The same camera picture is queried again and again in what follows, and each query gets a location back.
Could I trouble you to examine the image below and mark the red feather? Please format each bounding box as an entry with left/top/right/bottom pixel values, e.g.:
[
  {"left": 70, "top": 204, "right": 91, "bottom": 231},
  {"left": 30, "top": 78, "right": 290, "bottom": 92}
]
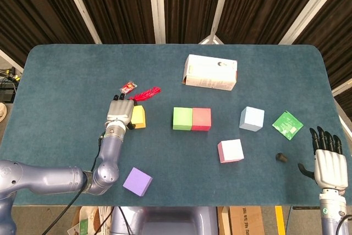
[{"left": 128, "top": 86, "right": 162, "bottom": 102}]

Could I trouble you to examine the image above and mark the black power box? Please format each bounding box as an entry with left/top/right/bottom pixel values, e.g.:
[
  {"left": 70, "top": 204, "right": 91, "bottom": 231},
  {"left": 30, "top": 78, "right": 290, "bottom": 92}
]
[{"left": 0, "top": 88, "right": 16, "bottom": 103}]

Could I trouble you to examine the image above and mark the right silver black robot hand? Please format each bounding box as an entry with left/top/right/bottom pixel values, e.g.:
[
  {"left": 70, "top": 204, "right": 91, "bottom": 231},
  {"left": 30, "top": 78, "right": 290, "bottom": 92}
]
[{"left": 298, "top": 126, "right": 348, "bottom": 190}]

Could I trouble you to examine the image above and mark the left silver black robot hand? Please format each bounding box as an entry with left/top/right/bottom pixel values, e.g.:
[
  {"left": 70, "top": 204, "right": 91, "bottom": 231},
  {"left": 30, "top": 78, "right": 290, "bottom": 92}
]
[{"left": 106, "top": 94, "right": 138, "bottom": 130}]

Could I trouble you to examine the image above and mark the white printed cardboard box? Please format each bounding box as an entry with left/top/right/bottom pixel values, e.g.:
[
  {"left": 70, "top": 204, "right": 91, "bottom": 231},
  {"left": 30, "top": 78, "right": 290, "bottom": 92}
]
[{"left": 181, "top": 54, "right": 238, "bottom": 91}]

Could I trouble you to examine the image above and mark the green foil sachet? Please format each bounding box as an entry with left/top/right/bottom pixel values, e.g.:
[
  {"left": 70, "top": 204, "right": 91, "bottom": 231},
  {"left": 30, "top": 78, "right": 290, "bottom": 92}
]
[{"left": 272, "top": 110, "right": 304, "bottom": 142}]

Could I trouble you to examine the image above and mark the brown cardboard box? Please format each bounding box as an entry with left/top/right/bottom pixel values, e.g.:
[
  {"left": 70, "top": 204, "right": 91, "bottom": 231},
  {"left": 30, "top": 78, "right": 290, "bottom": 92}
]
[{"left": 217, "top": 206, "right": 265, "bottom": 235}]

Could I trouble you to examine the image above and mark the thin blue cable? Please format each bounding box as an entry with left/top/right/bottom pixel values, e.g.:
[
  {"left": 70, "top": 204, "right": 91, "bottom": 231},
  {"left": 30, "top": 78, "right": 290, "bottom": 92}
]
[{"left": 285, "top": 206, "right": 294, "bottom": 235}]

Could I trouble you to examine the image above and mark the purple foam cube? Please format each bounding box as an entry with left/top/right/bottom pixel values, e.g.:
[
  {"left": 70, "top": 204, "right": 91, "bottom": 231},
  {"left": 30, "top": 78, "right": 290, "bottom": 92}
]
[{"left": 122, "top": 167, "right": 153, "bottom": 198}]

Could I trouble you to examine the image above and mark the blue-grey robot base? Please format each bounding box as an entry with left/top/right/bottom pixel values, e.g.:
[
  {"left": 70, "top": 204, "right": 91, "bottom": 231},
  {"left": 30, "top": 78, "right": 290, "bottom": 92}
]
[{"left": 109, "top": 206, "right": 219, "bottom": 235}]

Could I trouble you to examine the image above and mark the blue felt table cloth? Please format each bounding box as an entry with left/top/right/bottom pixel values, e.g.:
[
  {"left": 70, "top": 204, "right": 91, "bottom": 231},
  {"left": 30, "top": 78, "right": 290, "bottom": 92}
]
[{"left": 0, "top": 43, "right": 352, "bottom": 207}]

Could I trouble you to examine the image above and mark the yellow green cable bundle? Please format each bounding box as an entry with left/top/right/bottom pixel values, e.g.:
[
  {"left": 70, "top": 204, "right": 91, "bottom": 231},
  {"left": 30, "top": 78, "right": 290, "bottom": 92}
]
[{"left": 0, "top": 66, "right": 21, "bottom": 83}]

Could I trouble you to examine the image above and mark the green foam cube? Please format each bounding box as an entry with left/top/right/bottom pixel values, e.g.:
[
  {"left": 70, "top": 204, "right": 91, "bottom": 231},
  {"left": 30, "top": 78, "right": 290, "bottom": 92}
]
[{"left": 172, "top": 107, "right": 193, "bottom": 131}]

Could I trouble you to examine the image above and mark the white printed paper bag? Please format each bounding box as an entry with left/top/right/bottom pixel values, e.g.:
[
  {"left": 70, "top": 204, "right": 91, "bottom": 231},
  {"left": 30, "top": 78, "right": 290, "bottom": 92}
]
[{"left": 67, "top": 206, "right": 113, "bottom": 235}]

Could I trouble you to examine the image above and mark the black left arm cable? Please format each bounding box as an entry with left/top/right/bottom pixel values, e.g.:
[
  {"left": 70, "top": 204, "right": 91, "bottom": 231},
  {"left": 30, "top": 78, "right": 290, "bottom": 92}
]
[{"left": 45, "top": 132, "right": 107, "bottom": 235}]

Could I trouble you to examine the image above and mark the dark brown curtain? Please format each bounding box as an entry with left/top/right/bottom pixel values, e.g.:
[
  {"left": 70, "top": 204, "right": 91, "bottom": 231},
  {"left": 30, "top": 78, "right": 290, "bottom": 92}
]
[
  {"left": 159, "top": 0, "right": 227, "bottom": 45},
  {"left": 0, "top": 0, "right": 96, "bottom": 67},
  {"left": 70, "top": 0, "right": 156, "bottom": 45},
  {"left": 293, "top": 0, "right": 352, "bottom": 90},
  {"left": 217, "top": 0, "right": 327, "bottom": 45}
]

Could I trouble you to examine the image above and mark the yellow foam cube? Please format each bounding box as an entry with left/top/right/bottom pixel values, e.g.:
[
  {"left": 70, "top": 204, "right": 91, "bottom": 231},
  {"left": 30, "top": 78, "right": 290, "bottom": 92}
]
[{"left": 130, "top": 105, "right": 147, "bottom": 129}]

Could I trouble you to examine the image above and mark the pink foam cube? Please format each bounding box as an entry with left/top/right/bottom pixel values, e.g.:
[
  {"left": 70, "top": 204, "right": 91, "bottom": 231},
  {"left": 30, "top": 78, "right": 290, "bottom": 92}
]
[{"left": 217, "top": 139, "right": 245, "bottom": 164}]

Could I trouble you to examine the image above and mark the black base cable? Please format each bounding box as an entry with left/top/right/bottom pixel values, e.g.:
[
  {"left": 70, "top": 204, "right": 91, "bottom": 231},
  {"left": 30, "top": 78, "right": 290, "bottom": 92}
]
[{"left": 117, "top": 206, "right": 134, "bottom": 235}]

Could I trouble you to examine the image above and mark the light blue foam cube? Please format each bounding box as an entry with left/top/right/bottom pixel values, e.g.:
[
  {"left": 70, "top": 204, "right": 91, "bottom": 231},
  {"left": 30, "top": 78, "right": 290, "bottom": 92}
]
[{"left": 239, "top": 106, "right": 265, "bottom": 132}]

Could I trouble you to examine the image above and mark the red foam cube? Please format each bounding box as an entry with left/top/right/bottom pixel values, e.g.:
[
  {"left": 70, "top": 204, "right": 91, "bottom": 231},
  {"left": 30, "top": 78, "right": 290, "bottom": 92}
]
[{"left": 191, "top": 107, "right": 212, "bottom": 132}]

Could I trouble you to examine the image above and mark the white frame post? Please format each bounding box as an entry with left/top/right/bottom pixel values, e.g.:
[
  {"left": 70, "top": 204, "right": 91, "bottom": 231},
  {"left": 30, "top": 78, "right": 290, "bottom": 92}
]
[
  {"left": 58, "top": 0, "right": 103, "bottom": 45},
  {"left": 147, "top": 0, "right": 166, "bottom": 45},
  {"left": 279, "top": 0, "right": 338, "bottom": 45},
  {"left": 0, "top": 49, "right": 25, "bottom": 74},
  {"left": 197, "top": 0, "right": 234, "bottom": 45},
  {"left": 331, "top": 78, "right": 352, "bottom": 96}
]

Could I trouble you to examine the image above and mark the red wrapped candy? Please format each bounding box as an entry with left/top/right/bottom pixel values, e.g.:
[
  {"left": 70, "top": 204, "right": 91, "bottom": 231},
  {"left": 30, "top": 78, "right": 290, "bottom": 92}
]
[{"left": 119, "top": 81, "right": 138, "bottom": 97}]

